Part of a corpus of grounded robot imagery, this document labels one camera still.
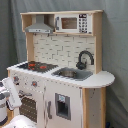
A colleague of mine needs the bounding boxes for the wooden toy kitchen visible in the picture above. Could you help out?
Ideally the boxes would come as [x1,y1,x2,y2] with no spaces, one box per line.
[8,10,115,128]

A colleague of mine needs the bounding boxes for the white oven door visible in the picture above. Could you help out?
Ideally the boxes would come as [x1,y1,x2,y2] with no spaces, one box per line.
[14,87,44,128]

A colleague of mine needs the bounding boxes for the white toy microwave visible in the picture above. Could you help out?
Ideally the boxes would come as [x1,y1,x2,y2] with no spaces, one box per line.
[55,14,92,34]

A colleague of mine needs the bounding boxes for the right oven knob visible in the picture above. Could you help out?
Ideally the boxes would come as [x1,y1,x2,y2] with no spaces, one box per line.
[32,81,37,87]

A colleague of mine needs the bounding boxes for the grey toy sink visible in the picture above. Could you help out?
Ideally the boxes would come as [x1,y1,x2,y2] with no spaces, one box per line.
[53,67,92,81]

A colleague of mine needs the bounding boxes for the grey range hood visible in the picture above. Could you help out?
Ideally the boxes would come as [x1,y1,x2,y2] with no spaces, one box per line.
[25,15,54,34]

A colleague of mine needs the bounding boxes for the grey backdrop curtain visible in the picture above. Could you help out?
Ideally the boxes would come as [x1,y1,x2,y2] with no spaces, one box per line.
[0,0,128,128]

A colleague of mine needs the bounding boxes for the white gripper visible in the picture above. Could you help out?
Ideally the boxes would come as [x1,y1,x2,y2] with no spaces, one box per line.
[2,77,22,110]

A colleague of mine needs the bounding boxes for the white cabinet door ice dispenser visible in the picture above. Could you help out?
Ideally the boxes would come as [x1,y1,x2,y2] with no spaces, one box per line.
[45,81,82,128]

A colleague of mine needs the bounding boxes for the black stovetop red burners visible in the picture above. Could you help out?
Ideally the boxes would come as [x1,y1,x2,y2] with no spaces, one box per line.
[20,61,56,72]

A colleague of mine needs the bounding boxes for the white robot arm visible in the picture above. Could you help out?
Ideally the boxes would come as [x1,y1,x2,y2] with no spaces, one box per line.
[0,77,36,128]

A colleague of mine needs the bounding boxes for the black toy faucet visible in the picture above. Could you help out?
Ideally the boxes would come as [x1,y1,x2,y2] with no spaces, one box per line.
[76,50,94,70]

